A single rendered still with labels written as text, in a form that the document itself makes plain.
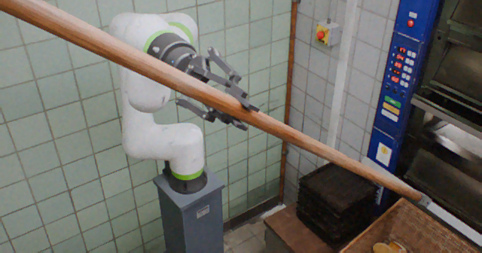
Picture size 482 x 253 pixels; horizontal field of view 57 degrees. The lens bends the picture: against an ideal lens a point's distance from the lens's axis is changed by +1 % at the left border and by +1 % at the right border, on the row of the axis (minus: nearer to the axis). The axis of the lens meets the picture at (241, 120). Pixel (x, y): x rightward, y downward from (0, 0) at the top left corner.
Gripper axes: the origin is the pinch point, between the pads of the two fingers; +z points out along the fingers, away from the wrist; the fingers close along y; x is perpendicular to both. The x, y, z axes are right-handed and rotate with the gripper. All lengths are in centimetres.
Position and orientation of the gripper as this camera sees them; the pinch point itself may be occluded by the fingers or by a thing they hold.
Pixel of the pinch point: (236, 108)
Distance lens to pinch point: 76.4
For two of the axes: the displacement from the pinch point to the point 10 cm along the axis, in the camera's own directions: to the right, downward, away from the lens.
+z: 5.8, 4.7, -6.6
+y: -5.3, 8.4, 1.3
